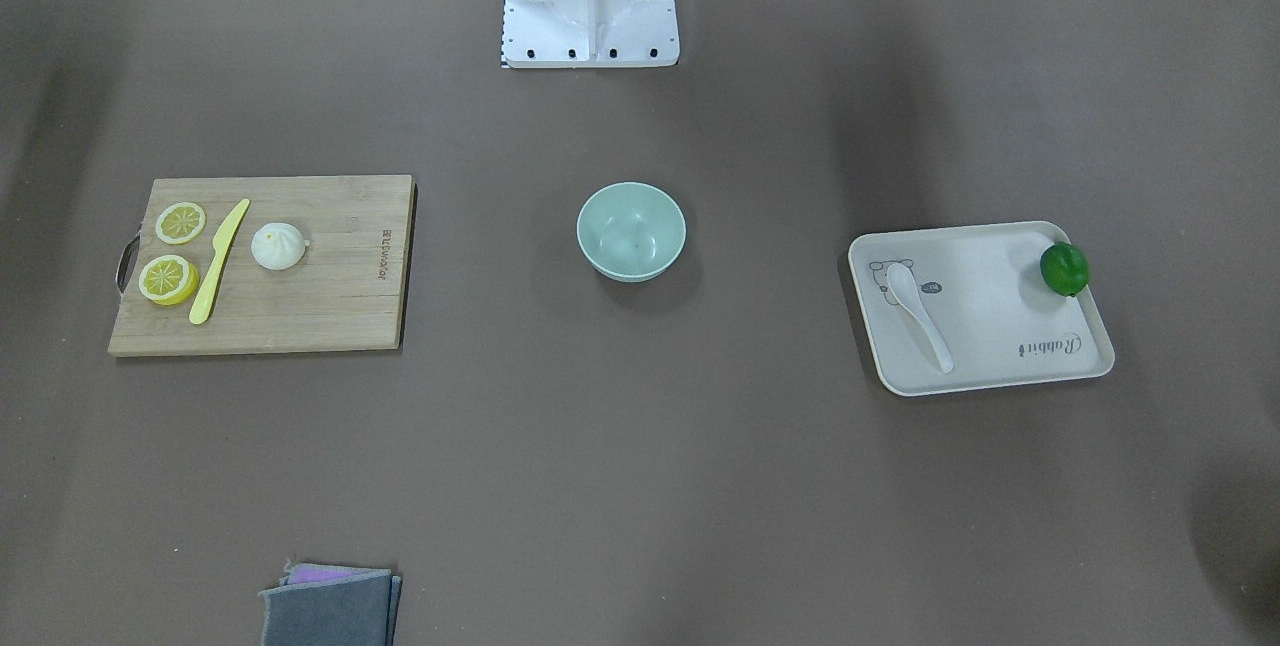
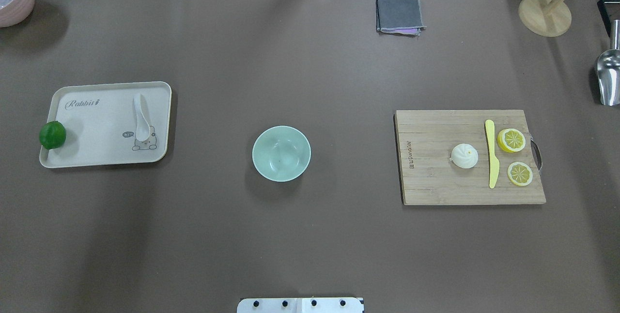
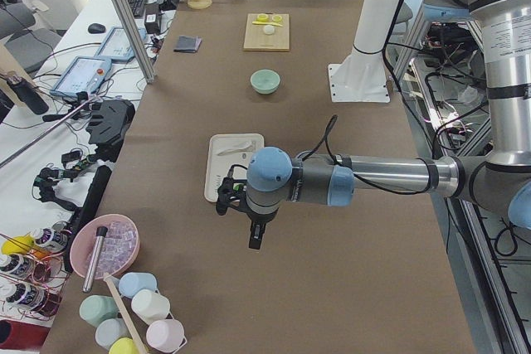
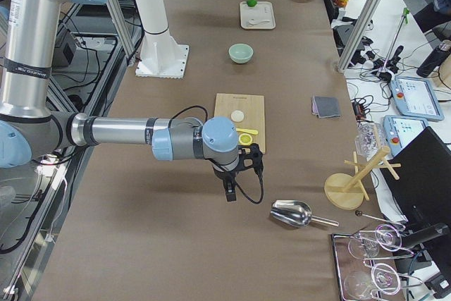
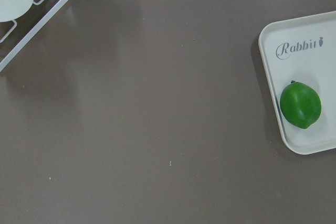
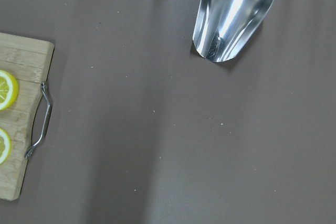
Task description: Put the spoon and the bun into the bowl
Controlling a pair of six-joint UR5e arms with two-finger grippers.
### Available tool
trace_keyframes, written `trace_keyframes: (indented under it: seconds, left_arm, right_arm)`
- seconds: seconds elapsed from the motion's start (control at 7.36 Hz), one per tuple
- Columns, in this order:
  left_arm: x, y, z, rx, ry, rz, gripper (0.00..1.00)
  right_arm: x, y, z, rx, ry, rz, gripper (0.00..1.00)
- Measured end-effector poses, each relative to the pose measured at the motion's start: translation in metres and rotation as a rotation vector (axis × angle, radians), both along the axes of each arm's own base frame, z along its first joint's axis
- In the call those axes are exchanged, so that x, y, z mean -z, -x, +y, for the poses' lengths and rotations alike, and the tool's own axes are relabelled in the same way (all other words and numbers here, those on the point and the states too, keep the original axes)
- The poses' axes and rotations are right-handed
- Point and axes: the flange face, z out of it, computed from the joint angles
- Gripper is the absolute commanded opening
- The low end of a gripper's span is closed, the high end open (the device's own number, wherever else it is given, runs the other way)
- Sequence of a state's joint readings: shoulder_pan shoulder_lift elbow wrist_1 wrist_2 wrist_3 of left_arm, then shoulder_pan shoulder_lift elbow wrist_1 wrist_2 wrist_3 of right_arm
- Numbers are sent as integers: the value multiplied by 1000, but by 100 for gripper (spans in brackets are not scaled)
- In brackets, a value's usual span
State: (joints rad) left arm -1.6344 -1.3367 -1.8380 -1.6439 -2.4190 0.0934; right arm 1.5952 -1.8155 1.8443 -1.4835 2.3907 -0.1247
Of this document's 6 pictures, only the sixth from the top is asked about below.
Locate metal scoop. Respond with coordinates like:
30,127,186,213
192,0,274,63

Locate lemon slice near handle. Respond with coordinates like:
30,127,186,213
1,70,19,110

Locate bamboo cutting board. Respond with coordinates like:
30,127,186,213
1,33,55,201

